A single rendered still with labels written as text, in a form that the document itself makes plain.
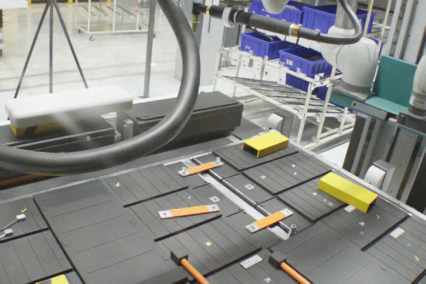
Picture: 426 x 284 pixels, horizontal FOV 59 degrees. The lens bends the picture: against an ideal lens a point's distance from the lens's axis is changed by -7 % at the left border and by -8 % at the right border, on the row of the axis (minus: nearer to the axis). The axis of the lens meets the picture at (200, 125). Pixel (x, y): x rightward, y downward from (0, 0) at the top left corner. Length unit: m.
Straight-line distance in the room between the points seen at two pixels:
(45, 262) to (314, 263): 0.57
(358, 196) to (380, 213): 0.08
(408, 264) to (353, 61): 1.18
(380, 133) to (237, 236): 1.46
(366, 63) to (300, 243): 1.20
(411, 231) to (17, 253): 0.97
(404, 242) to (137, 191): 0.70
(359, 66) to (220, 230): 1.25
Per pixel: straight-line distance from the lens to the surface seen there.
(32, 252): 0.90
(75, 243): 0.90
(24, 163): 0.53
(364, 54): 1.99
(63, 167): 0.52
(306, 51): 3.93
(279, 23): 1.36
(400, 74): 2.10
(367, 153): 2.29
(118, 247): 0.89
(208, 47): 4.92
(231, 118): 1.44
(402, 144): 2.26
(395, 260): 1.05
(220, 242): 0.94
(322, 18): 3.53
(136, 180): 1.11
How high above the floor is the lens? 1.60
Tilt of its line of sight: 24 degrees down
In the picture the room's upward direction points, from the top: 7 degrees clockwise
